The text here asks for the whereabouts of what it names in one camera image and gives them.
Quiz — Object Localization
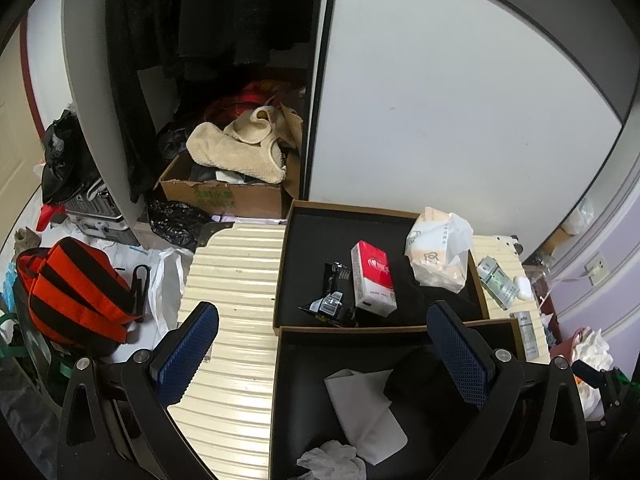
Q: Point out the white wall outlet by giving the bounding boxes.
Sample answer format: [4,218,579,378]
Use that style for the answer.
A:
[584,252,610,288]

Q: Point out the shallow black-lined cardboard box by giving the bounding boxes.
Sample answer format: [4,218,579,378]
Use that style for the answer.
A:
[272,199,491,337]

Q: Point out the black plastic bag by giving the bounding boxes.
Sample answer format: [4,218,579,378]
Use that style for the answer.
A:
[40,107,101,206]
[145,197,216,253]

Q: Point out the orange black striped backpack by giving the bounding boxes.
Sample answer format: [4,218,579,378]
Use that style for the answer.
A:
[15,237,143,358]

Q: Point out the cream ribbed suitcase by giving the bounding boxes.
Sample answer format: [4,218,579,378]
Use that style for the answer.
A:
[165,220,556,480]

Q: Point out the black plastic clip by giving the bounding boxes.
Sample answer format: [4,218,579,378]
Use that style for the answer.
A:
[131,264,151,323]

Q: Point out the white paper sheet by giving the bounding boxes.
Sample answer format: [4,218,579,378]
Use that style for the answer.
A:
[324,367,408,466]

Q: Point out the red pocket tissue packet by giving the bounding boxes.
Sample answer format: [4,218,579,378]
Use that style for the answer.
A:
[350,240,398,317]

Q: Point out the cream door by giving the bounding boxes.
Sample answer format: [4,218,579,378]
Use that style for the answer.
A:
[0,25,43,241]

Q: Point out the red trash bin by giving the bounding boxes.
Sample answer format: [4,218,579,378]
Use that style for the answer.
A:
[562,327,588,361]

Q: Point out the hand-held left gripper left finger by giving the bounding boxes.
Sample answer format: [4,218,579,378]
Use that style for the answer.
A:
[55,301,221,480]

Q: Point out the red plaid cloth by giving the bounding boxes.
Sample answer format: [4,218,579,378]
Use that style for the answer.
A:
[205,80,281,121]

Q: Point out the cream fleece garment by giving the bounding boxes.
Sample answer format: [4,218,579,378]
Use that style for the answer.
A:
[186,122,286,184]

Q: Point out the open green cigarette pack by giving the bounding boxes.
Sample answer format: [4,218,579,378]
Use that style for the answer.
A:
[476,256,521,311]

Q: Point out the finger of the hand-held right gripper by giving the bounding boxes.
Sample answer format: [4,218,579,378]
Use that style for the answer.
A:
[572,360,603,388]

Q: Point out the crumpled white tissue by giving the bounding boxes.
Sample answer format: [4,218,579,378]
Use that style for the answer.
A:
[297,440,368,480]

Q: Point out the soft tissue pack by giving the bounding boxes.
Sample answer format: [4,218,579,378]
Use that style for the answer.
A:
[405,206,474,293]

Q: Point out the brown cardboard box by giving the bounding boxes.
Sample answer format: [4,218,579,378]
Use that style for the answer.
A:
[152,152,288,221]

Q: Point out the row of hanging black clothes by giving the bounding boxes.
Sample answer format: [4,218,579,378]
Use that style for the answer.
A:
[105,0,328,203]

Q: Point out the silver cigarette pack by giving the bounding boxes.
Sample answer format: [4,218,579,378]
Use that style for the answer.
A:
[510,311,543,363]

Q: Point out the white plug cable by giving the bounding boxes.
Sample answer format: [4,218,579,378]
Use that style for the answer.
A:
[547,267,591,291]

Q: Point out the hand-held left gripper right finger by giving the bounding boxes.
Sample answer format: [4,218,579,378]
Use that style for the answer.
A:
[425,300,588,480]

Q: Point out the black printed packet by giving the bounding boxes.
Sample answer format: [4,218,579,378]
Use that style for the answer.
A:
[299,260,358,328]

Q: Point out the white earbuds case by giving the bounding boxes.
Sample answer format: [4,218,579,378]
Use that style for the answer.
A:
[511,276,535,302]

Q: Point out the white wardrobe sliding door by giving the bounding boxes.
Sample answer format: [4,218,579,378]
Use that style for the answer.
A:
[300,0,626,256]

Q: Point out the silver metal suitcase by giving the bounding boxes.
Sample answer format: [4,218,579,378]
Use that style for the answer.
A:
[62,180,128,241]

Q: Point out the white plastic bag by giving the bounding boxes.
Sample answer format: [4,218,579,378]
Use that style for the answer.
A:
[562,200,596,236]
[100,245,193,331]

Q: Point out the deep black-lined cardboard box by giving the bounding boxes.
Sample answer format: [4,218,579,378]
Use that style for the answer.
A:
[269,317,528,480]

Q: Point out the red bin with tissues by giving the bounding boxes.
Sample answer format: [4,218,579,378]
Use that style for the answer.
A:
[570,327,615,421]

